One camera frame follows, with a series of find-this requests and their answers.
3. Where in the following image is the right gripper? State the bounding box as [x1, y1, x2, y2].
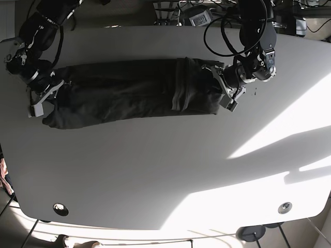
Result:
[24, 69, 65, 109]

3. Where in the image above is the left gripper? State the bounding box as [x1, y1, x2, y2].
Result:
[201, 64, 246, 101]

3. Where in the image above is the black T-shirt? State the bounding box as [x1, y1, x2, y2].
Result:
[42, 57, 222, 130]

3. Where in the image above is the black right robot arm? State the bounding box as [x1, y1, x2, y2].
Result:
[4, 1, 83, 117]

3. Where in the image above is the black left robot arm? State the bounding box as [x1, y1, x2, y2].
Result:
[203, 1, 277, 102]

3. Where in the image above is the grey socket box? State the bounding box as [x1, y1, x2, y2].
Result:
[184, 5, 212, 27]

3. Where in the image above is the grey power adapter box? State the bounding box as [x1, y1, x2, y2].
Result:
[295, 19, 307, 37]

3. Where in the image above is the left table grommet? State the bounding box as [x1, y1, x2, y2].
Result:
[53, 203, 69, 216]

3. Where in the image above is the table grommet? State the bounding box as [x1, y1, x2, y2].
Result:
[53, 203, 69, 216]
[278, 202, 293, 214]

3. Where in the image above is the right table grommet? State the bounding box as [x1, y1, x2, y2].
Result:
[278, 202, 293, 214]

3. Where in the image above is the round black stand base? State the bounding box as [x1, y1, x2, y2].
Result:
[236, 225, 266, 242]

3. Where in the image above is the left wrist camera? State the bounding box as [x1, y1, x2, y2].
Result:
[219, 95, 238, 112]

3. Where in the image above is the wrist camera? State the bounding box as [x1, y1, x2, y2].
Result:
[28, 103, 44, 118]
[219, 95, 238, 112]

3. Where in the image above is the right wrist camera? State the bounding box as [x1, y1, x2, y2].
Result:
[28, 103, 44, 118]

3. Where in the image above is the black looping arm cable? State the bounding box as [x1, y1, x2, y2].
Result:
[203, 0, 268, 57]

